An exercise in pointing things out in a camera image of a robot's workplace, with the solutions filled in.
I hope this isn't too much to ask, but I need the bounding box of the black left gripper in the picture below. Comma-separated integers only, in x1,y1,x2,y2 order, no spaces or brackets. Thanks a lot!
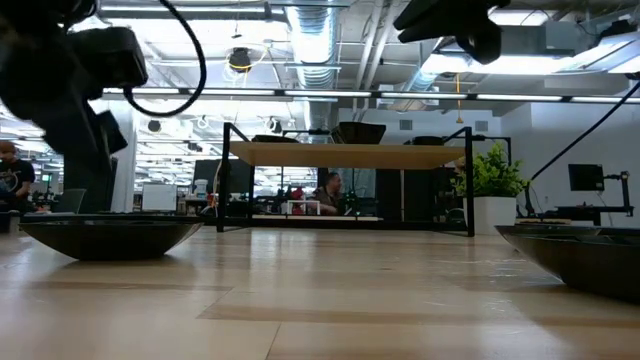
0,25,150,174

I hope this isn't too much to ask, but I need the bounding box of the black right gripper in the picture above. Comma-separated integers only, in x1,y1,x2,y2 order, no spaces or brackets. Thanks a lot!
392,0,512,66

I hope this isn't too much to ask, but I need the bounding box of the black teardrop mini plate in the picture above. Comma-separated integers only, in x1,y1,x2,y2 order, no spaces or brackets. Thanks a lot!
403,135,452,147

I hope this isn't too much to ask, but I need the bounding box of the black square tray stack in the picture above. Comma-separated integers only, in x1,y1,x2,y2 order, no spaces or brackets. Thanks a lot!
330,121,388,131
337,129,384,146

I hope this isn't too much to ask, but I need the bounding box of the white building column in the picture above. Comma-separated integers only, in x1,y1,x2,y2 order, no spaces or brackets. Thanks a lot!
112,99,139,214

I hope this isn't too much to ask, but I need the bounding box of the black partition cabinet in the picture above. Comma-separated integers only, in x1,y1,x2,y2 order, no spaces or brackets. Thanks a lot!
63,157,119,215

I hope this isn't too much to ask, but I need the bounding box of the grey office chair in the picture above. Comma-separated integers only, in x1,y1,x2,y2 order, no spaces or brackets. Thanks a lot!
53,188,88,215

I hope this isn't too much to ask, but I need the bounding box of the white board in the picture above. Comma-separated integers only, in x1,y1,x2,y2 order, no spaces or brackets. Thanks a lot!
141,182,178,213

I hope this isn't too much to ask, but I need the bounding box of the person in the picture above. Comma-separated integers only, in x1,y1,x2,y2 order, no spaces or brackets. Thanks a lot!
0,141,37,214
312,171,346,216

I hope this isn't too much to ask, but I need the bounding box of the bright ceiling light panel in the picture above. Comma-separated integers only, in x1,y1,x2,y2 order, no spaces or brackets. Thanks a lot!
422,53,564,77

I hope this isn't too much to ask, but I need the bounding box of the long ceiling light strip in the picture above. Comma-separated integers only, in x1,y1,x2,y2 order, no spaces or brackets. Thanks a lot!
99,85,640,104

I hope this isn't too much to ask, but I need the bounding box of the large black monitor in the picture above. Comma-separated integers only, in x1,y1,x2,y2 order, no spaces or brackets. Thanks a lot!
193,159,254,195

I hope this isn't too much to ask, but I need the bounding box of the wooden shelf with black legs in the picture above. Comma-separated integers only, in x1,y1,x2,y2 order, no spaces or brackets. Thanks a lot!
215,122,476,239

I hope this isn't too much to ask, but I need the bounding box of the green plant in white pot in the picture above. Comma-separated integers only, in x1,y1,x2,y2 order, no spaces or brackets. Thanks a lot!
451,142,526,236

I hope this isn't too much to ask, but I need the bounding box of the small black monitor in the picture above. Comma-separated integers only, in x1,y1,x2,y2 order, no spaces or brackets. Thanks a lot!
567,163,605,193

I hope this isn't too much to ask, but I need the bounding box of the group of black trays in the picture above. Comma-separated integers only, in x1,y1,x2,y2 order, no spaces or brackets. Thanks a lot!
19,213,474,233

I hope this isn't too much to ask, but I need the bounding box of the black office desk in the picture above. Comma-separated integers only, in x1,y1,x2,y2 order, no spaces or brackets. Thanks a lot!
555,204,635,226

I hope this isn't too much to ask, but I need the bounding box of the yellow hanging cord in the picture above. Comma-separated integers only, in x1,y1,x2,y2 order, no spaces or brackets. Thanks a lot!
454,73,463,125

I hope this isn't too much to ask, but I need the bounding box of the wide silver air duct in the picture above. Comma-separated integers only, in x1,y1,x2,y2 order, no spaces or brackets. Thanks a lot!
284,0,346,131

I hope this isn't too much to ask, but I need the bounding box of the black left gripper cable loop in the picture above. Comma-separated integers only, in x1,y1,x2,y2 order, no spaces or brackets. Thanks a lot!
122,0,208,119

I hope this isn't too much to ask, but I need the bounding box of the black ceiling device yellow cable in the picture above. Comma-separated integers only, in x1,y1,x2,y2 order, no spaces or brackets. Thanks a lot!
228,47,253,74

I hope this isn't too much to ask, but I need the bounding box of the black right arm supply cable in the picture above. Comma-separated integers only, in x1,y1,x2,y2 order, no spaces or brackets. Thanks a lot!
528,80,640,182

